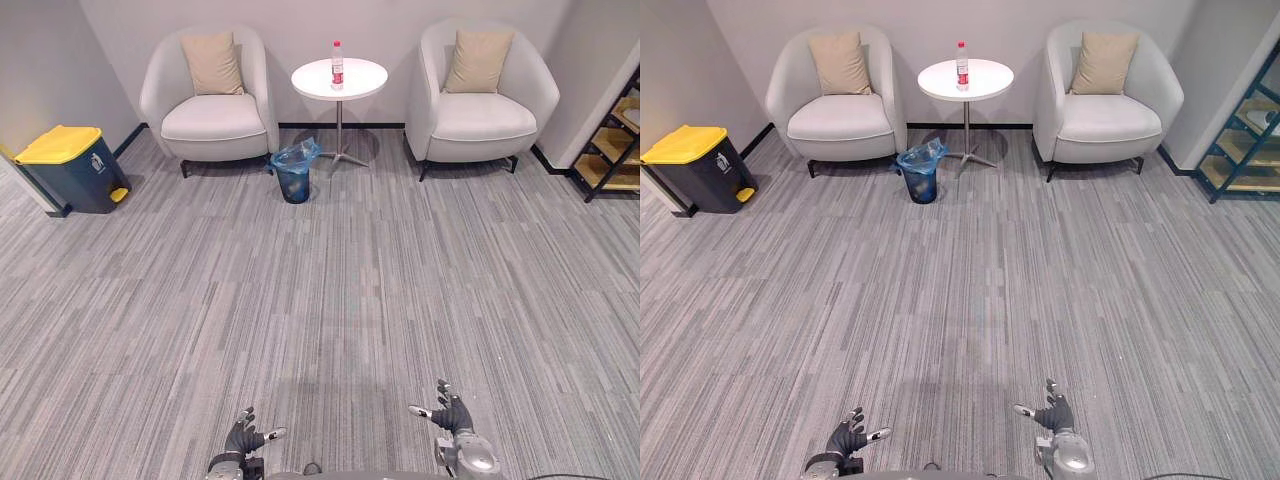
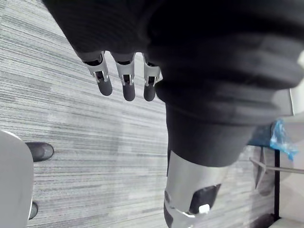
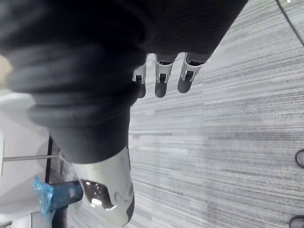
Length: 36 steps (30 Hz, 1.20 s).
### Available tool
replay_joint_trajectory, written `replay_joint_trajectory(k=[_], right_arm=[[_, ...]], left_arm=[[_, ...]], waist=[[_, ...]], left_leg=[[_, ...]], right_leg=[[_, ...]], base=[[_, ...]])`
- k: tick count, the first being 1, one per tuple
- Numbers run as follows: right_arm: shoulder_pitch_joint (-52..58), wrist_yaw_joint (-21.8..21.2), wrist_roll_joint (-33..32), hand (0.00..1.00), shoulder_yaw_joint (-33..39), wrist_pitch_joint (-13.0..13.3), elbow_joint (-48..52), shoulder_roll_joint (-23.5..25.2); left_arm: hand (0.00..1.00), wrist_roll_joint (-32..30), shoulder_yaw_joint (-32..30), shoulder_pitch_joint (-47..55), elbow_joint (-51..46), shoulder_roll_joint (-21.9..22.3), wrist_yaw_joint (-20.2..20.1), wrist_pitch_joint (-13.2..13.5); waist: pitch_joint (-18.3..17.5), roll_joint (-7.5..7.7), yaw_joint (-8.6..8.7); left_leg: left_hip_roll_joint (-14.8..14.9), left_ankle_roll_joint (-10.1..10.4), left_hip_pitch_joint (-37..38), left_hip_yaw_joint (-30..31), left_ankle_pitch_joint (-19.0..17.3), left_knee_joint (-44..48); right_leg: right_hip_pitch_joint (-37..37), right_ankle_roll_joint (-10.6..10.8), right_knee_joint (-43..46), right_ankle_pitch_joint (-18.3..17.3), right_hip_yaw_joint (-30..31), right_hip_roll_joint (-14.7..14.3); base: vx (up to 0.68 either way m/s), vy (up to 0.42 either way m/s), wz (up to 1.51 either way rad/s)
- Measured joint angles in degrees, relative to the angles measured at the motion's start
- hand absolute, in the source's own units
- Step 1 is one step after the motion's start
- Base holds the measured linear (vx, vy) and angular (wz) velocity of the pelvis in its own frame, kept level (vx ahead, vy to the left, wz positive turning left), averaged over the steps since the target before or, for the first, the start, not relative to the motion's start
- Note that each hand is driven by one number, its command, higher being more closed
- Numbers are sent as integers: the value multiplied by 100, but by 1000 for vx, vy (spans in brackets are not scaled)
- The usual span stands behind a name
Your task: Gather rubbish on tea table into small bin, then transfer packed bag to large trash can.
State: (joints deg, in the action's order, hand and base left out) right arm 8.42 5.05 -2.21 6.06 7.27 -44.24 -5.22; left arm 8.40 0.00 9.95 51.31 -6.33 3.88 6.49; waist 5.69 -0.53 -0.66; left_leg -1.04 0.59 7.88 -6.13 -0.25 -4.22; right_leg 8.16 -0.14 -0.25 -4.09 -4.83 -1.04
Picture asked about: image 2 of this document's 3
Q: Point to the blue plastic trash bag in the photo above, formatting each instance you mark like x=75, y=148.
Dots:
x=281, y=137

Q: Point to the dark robot left foot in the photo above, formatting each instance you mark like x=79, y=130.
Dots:
x=41, y=151

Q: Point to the dark robot foot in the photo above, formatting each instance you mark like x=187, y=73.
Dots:
x=34, y=211
x=41, y=151

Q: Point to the silver robot left leg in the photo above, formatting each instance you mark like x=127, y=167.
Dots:
x=14, y=180

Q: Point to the black chair leg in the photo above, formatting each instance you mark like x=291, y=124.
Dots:
x=277, y=185

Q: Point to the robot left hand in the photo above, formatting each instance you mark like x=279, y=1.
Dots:
x=194, y=59

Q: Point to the silver metal table base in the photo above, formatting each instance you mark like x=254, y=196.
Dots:
x=262, y=166

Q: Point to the dark robot right foot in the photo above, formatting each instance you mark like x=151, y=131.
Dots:
x=34, y=211

